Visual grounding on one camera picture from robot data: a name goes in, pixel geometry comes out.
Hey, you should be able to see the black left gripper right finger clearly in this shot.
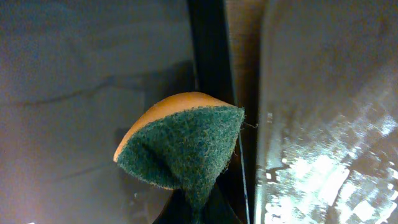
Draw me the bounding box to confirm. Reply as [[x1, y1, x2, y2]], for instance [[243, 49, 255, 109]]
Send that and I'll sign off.
[[202, 184, 242, 224]]

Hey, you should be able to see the small black tray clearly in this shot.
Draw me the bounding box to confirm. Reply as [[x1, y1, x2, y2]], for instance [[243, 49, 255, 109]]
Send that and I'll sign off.
[[1, 1, 234, 223]]

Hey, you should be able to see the large brown serving tray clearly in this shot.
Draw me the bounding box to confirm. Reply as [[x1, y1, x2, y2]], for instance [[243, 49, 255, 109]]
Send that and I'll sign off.
[[254, 0, 397, 223]]

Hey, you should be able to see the orange green scrub sponge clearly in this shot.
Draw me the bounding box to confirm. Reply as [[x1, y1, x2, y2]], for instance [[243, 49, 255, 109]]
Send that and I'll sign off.
[[113, 92, 245, 210]]

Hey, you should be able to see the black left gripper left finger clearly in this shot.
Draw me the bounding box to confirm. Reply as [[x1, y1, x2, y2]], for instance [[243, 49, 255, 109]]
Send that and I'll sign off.
[[152, 189, 192, 224]]

